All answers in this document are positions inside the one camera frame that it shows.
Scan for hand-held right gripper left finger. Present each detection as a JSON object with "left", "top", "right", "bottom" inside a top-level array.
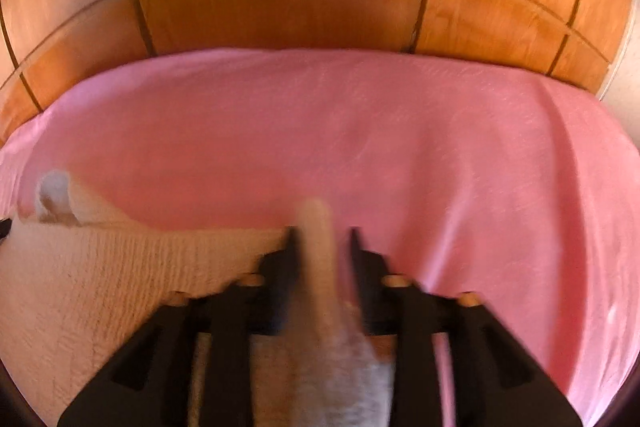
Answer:
[{"left": 57, "top": 227, "right": 302, "bottom": 427}]

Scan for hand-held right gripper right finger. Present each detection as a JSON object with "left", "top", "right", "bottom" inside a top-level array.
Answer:
[{"left": 349, "top": 227, "right": 584, "bottom": 427}]

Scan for beige knitted sweater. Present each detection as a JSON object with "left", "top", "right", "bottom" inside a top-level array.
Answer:
[{"left": 0, "top": 169, "right": 397, "bottom": 427}]

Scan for pink blanket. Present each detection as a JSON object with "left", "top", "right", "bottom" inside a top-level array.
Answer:
[{"left": 0, "top": 48, "right": 632, "bottom": 427}]

